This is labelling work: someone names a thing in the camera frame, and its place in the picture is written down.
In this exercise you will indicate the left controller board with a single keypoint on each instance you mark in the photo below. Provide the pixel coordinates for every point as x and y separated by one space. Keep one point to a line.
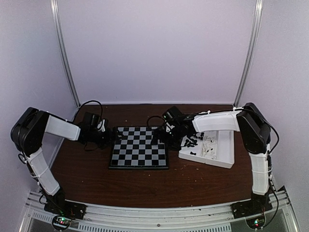
61 222

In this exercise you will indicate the black white chessboard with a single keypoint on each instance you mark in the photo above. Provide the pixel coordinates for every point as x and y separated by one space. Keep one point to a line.
135 151

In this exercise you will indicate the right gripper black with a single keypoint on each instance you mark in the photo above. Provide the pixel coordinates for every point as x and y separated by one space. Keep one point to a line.
162 139

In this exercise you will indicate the aluminium front rail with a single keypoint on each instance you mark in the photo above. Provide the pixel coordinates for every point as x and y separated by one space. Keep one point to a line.
211 218

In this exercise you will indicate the aluminium frame post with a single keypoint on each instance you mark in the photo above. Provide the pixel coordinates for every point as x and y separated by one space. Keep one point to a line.
257 18
63 52

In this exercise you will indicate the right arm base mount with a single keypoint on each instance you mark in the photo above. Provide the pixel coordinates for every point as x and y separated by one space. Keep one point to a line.
257 204

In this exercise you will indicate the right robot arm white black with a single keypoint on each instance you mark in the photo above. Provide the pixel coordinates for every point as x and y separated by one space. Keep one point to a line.
255 133

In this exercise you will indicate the white chess pieces pile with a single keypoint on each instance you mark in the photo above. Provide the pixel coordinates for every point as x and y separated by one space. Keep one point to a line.
209 147

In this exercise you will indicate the white plastic tray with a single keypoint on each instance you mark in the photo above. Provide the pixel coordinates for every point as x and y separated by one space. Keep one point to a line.
225 150

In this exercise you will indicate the black chess pieces upper cluster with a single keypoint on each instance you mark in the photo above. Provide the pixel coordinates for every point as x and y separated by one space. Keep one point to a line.
198 135

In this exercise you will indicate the right aluminium frame post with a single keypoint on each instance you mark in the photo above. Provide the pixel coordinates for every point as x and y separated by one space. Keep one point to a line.
257 18

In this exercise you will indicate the right controller board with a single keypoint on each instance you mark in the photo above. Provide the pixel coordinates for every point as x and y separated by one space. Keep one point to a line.
256 223

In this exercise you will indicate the controller board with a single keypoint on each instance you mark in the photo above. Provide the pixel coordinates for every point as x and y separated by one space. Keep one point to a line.
61 222
256 223

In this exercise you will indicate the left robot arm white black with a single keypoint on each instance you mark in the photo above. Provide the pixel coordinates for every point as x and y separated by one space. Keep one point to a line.
28 133

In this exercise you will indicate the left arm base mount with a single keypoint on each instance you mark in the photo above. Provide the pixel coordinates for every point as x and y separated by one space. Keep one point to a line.
57 204

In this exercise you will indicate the left aluminium frame post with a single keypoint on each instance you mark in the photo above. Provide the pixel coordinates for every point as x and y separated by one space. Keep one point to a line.
63 52

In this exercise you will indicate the black chess pieces lower cluster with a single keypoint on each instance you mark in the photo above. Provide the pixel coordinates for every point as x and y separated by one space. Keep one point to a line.
189 142

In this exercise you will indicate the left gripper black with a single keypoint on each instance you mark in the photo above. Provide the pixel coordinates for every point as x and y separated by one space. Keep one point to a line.
110 139

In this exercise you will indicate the black chess pieces cluster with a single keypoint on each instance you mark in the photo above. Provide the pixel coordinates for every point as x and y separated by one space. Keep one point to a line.
198 135
189 142

